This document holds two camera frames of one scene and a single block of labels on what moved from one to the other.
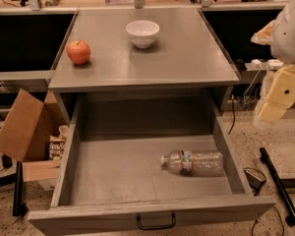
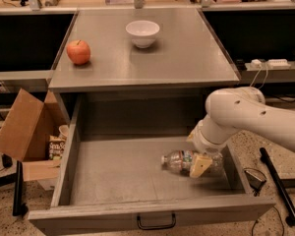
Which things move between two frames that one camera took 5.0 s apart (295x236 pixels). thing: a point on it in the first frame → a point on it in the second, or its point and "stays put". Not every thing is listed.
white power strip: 271,64 stays put
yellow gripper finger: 287,86 → 203,147
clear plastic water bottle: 201,163 stays put
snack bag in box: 57,146 stays put
